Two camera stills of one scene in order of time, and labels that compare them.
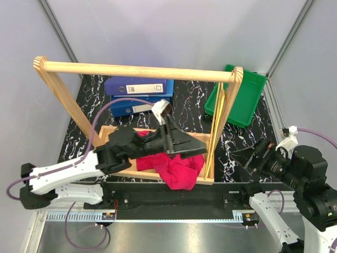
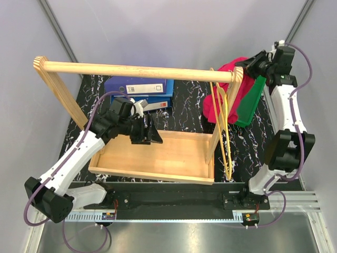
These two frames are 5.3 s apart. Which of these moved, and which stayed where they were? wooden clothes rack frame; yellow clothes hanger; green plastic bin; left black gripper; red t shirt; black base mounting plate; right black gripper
Moved: left black gripper; red t shirt; yellow clothes hanger; right black gripper
Stayed: wooden clothes rack frame; black base mounting plate; green plastic bin
